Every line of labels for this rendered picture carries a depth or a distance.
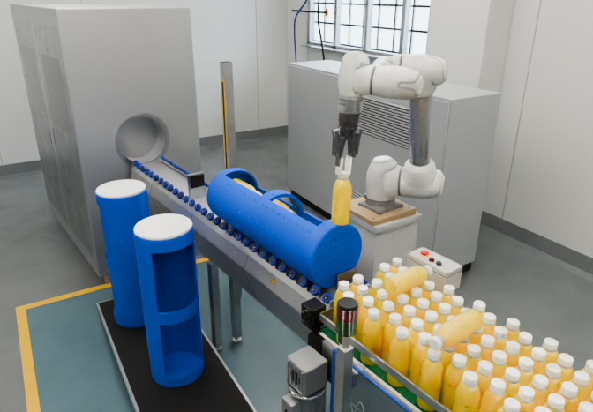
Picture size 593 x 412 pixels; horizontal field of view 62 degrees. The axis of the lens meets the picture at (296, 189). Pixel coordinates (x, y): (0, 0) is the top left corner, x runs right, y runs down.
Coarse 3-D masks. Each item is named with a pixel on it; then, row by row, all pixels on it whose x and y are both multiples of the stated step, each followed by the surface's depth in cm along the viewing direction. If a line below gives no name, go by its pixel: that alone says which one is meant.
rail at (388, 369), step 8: (320, 320) 184; (328, 320) 180; (352, 344) 172; (360, 344) 168; (368, 352) 165; (376, 360) 163; (384, 368) 160; (392, 368) 158; (392, 376) 158; (400, 376) 155; (408, 384) 153; (416, 392) 151; (424, 392) 148; (424, 400) 148; (432, 400) 146; (440, 408) 144
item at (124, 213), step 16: (144, 192) 286; (112, 208) 276; (128, 208) 278; (144, 208) 287; (112, 224) 280; (128, 224) 282; (112, 240) 284; (128, 240) 285; (112, 256) 289; (128, 256) 288; (112, 272) 294; (128, 272) 292; (112, 288) 300; (128, 288) 296; (128, 304) 300; (128, 320) 304; (144, 320) 307
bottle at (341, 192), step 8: (336, 184) 185; (344, 184) 184; (336, 192) 185; (344, 192) 184; (336, 200) 185; (344, 200) 185; (336, 208) 186; (344, 208) 186; (336, 216) 187; (344, 216) 187; (336, 224) 188; (344, 224) 188
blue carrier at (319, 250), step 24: (216, 192) 250; (240, 192) 237; (264, 192) 264; (288, 192) 233; (240, 216) 232; (264, 216) 219; (288, 216) 210; (312, 216) 233; (264, 240) 219; (288, 240) 204; (312, 240) 195; (336, 240) 199; (360, 240) 208; (288, 264) 212; (312, 264) 194; (336, 264) 203
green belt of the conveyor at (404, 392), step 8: (320, 328) 189; (328, 328) 189; (328, 336) 184; (360, 360) 173; (368, 368) 169; (376, 368) 169; (384, 376) 165; (400, 392) 159; (408, 392) 159; (408, 400) 156
